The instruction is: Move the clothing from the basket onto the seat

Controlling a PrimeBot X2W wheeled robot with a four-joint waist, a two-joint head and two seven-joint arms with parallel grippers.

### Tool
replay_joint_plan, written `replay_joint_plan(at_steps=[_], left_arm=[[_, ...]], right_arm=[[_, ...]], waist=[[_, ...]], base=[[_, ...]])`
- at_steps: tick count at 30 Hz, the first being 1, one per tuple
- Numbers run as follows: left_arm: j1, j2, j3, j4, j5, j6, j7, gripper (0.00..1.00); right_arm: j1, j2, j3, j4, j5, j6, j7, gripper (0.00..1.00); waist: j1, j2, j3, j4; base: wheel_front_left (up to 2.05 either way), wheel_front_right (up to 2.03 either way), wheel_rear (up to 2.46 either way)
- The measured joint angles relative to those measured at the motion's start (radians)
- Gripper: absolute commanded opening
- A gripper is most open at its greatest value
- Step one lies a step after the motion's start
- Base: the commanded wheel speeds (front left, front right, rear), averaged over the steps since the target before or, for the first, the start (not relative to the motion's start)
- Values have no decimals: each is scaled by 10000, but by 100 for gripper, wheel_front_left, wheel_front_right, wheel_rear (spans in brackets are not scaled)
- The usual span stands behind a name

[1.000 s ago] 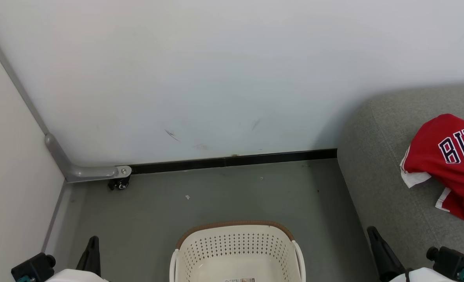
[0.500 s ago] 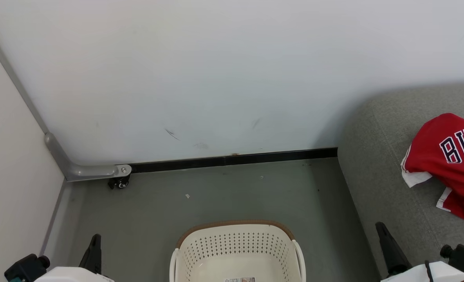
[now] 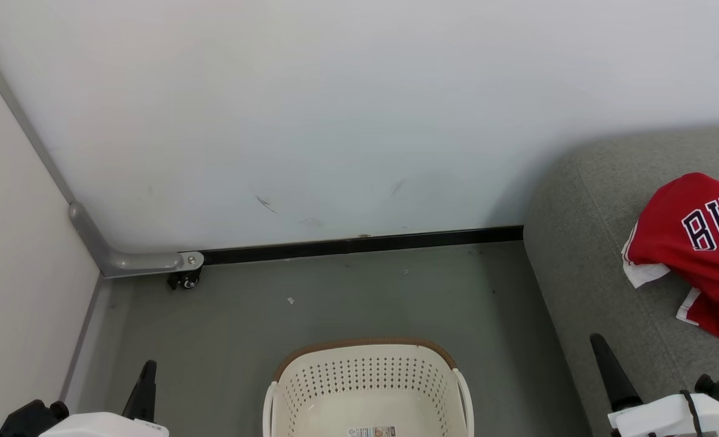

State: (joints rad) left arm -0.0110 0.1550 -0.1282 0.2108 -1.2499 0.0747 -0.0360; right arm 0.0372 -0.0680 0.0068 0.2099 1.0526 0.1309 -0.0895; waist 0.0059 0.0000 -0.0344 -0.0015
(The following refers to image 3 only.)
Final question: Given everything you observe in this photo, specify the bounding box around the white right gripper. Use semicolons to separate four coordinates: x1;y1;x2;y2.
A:
590;333;719;437

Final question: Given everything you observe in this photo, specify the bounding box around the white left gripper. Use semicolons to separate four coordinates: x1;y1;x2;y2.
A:
39;361;170;437

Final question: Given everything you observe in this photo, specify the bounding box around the red jersey navy lettering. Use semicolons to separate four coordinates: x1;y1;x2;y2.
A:
621;172;719;310

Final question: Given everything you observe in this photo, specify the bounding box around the grey fabric sofa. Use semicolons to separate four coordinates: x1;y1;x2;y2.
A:
523;126;719;437

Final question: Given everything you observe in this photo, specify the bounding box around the black caster wheel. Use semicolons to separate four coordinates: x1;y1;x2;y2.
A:
167;269;203;291

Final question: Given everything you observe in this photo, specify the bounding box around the grey metal partition foot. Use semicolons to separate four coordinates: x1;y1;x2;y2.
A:
69;202;204;279

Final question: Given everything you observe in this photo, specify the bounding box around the cream laundry basket brown rim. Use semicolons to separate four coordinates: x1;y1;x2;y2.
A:
263;337;474;437

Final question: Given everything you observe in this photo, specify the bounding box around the black baseboard strip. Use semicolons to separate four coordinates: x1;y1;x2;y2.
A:
200;226;524;266

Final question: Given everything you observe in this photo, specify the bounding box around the grey partition edge strip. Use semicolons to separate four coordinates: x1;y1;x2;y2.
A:
0;25;76;207

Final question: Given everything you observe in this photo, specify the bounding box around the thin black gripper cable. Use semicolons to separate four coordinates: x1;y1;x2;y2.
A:
680;390;701;429

